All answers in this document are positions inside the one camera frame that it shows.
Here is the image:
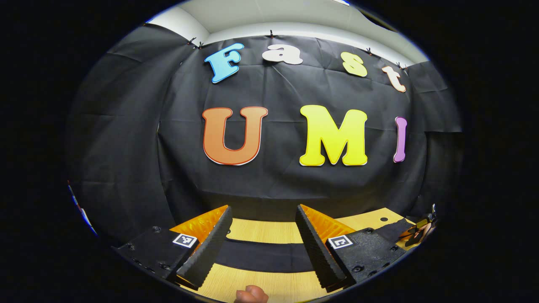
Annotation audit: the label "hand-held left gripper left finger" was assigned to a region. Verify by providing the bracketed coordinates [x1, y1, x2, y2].
[113, 205, 233, 291]

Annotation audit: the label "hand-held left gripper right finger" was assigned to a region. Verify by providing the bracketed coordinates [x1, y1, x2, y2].
[295, 204, 407, 294]

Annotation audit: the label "black backdrop cloth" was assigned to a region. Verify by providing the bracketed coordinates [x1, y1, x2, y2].
[67, 23, 464, 245]

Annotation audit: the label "black jeans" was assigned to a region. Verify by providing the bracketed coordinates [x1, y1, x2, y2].
[213, 218, 416, 274]

